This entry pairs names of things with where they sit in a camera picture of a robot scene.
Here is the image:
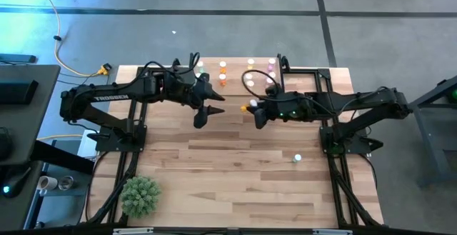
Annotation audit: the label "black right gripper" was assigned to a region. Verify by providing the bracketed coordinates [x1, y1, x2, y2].
[246, 84, 313, 129]

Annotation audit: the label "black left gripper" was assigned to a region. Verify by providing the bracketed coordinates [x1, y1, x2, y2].
[160, 69, 226, 129]

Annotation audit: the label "wooden shelf black metal legs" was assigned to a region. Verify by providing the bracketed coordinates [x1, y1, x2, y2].
[186, 52, 286, 111]

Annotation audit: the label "yellow power plug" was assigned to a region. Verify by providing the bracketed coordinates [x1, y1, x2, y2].
[96, 63, 113, 77]

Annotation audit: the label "green artificial plant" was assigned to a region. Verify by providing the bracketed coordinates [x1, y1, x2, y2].
[120, 175, 162, 219]

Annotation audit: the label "white box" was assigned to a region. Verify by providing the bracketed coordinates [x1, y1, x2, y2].
[76, 130, 98, 159]

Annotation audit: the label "shiny metal cup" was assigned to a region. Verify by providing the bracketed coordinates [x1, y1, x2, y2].
[58, 175, 75, 191]

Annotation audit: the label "dark grey side table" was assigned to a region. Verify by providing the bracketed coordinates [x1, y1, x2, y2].
[393, 74, 457, 188]

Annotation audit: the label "black desk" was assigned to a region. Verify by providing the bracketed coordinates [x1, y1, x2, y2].
[0, 64, 96, 235]

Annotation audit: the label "white cup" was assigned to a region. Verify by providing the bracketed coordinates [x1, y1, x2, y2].
[38, 175, 59, 191]

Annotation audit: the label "black box on desk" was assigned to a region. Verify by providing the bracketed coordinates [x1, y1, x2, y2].
[0, 79, 40, 106]

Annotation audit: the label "flat black bar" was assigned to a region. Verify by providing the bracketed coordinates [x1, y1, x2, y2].
[0, 53, 37, 65]

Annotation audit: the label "black device with light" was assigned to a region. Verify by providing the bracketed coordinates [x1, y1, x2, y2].
[0, 166, 34, 199]

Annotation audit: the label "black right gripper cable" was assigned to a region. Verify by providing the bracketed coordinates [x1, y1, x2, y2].
[241, 69, 286, 103]

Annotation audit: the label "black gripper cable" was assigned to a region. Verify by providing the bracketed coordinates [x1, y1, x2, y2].
[131, 51, 201, 84]
[241, 69, 286, 103]

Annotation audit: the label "black aluminium table frame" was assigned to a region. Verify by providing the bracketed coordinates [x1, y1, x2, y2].
[82, 64, 385, 235]

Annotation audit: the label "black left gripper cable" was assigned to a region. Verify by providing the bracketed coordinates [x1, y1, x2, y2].
[131, 51, 201, 84]

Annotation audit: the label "black base cable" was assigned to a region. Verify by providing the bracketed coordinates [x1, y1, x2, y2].
[360, 152, 378, 193]
[84, 151, 110, 225]

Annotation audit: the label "thin black floor cable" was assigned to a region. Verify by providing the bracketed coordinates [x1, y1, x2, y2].
[56, 71, 113, 99]

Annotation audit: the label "short yellow floor cable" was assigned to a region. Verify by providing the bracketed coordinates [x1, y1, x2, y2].
[36, 134, 85, 142]

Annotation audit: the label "long yellow power cable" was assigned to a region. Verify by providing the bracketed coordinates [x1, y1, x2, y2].
[31, 0, 103, 78]

